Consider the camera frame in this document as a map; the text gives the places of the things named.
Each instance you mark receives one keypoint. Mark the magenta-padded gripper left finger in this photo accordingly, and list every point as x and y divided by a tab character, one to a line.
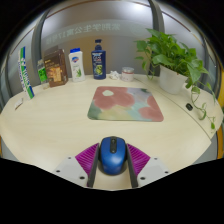
77	165

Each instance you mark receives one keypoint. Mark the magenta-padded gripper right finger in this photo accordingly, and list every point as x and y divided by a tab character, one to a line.
146	165

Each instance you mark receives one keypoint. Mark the blue computer mouse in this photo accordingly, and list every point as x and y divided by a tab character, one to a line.
113	155

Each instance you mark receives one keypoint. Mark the floral pastel mouse pad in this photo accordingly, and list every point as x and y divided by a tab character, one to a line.
125	103

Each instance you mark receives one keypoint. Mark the black desk grommet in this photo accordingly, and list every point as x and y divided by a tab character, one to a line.
189	106

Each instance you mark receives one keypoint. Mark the small white packet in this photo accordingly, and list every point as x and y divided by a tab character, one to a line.
18	104

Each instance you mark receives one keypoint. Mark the small round white jar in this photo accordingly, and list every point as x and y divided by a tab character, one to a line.
127	74

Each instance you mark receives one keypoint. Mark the crumpled white tissue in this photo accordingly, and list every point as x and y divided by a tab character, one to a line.
114	75

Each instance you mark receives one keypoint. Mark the clear green-labelled bottle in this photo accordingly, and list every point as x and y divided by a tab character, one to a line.
42	74

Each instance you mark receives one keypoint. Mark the white bottle with blue cap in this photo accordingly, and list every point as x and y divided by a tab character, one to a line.
76	65

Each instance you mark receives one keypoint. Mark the brown carton box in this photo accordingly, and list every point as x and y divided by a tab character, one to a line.
55	67

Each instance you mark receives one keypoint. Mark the potted green plant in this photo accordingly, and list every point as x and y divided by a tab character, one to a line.
176	65

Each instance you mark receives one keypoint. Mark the green and white tube box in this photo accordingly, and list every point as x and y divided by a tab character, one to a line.
25	73

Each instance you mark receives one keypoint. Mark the dark blue pump bottle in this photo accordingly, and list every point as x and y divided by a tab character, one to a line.
98	61

